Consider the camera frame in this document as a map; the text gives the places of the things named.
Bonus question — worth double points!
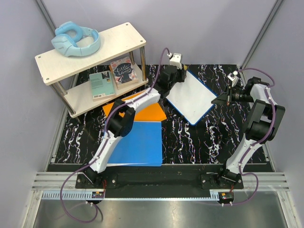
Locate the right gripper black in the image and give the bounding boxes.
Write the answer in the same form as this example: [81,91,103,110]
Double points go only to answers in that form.
[211,85,253,106]

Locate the blue framed whiteboard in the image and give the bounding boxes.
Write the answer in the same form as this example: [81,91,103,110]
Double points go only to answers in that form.
[166,71,217,125]

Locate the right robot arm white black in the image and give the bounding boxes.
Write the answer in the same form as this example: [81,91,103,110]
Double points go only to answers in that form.
[211,77,285,188]

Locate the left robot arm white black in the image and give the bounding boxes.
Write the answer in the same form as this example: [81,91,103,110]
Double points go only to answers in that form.
[83,64,187,188]

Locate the orange folder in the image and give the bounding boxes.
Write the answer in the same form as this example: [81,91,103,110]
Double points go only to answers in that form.
[103,92,167,122]

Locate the Little Women book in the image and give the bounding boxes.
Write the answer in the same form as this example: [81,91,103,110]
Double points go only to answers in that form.
[110,57,139,89]

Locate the teal paperback book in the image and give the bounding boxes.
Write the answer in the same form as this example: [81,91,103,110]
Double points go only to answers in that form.
[89,71,115,101]

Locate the blue folder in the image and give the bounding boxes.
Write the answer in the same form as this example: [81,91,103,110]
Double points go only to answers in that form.
[107,122,162,167]

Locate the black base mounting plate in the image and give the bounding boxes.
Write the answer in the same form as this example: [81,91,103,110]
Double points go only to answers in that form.
[76,171,244,190]

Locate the light blue headphones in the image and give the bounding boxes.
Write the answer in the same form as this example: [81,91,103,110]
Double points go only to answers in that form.
[51,21,101,57]

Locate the white two tier shelf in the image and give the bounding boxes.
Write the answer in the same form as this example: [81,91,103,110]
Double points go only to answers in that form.
[35,22,148,118]

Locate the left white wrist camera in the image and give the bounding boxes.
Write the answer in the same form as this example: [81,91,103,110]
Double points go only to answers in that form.
[167,53,182,69]

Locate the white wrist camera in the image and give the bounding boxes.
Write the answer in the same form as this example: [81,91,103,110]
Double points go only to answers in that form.
[167,53,182,69]
[227,71,239,87]

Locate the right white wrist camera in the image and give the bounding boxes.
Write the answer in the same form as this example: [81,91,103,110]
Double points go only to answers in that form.
[227,71,239,87]

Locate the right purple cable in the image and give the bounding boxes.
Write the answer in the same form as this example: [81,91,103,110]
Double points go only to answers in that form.
[220,68,276,206]

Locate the purple cable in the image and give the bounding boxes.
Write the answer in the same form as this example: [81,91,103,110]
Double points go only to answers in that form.
[220,68,276,206]
[60,47,173,224]

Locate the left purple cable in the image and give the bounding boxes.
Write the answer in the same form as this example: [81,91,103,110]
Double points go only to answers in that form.
[60,47,173,224]

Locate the aluminium rail frame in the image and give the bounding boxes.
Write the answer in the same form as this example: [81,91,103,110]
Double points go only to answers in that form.
[32,172,289,201]

